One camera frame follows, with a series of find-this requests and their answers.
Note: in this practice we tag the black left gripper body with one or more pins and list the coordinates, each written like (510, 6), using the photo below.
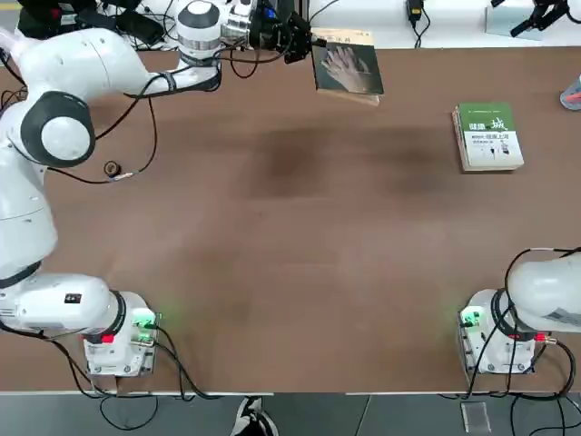
(270, 36)

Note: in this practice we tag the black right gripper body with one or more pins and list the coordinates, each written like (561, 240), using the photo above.
(567, 9)

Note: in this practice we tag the dark book with hands cover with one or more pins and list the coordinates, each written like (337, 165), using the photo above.
(349, 68)

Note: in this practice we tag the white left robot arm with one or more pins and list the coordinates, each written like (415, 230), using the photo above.
(68, 63)

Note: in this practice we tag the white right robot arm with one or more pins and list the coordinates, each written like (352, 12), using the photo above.
(544, 290)

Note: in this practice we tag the green and white book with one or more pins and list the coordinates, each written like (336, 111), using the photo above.
(488, 136)

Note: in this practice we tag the pale green sheet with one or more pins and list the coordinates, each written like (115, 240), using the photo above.
(497, 22)

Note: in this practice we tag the white bench table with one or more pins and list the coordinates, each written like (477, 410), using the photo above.
(454, 27)
(168, 34)

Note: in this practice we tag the orange marker pen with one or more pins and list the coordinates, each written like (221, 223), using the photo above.
(575, 90)

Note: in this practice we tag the black adapter yellow label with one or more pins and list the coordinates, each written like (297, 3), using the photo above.
(414, 11)

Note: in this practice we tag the clear plastic pen cup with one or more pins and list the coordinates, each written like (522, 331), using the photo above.
(573, 102)

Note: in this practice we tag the black flat device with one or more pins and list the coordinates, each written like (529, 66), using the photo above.
(136, 27)

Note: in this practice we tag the small brown tape roll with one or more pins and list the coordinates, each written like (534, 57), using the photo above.
(112, 169)

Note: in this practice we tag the grey floor plate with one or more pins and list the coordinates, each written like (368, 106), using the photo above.
(475, 417)

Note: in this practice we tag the aluminium frame post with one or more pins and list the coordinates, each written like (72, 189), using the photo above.
(302, 5)

